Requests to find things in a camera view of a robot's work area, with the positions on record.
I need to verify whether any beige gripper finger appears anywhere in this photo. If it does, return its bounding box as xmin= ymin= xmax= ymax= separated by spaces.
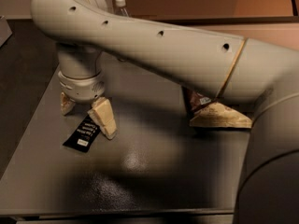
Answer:
xmin=88 ymin=97 xmax=117 ymax=140
xmin=60 ymin=92 xmax=76 ymax=116

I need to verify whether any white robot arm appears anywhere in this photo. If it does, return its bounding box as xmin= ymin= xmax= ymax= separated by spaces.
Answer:
xmin=31 ymin=0 xmax=299 ymax=224

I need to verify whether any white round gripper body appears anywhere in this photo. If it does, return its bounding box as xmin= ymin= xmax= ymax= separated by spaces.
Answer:
xmin=58 ymin=72 xmax=105 ymax=104

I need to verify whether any clear plastic tea bottle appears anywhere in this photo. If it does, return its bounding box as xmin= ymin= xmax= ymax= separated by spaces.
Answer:
xmin=115 ymin=0 xmax=129 ymax=17

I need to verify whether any black rxbar chocolate bar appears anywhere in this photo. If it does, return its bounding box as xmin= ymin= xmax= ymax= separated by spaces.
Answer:
xmin=63 ymin=116 xmax=100 ymax=153

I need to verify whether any sea salt chips bag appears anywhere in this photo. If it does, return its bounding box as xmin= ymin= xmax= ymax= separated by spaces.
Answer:
xmin=182 ymin=88 xmax=252 ymax=129

